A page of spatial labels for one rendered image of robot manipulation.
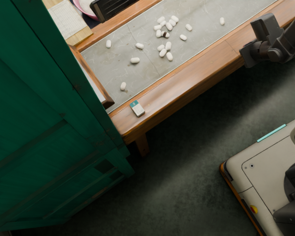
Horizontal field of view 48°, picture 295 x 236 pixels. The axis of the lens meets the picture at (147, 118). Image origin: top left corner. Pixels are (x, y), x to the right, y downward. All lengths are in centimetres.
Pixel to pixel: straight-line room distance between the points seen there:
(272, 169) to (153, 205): 70
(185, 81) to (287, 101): 105
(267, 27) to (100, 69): 73
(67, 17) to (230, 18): 71
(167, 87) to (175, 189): 84
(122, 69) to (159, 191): 88
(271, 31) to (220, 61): 47
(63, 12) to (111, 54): 28
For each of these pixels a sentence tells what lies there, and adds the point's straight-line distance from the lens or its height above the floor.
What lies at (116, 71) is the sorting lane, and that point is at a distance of 141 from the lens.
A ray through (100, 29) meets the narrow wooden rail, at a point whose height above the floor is 76.
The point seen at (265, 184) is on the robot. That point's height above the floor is 28.
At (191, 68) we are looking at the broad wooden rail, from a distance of 138.
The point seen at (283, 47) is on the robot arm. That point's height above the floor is 125.
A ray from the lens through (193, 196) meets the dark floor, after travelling 202.
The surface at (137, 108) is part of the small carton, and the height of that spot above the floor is 78.
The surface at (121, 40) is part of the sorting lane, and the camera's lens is 147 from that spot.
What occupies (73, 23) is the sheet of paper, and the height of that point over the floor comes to 78.
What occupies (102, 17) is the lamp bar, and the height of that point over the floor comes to 107.
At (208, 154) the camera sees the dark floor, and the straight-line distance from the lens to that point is 206.
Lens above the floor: 201
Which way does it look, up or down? 74 degrees down
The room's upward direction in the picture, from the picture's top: 10 degrees counter-clockwise
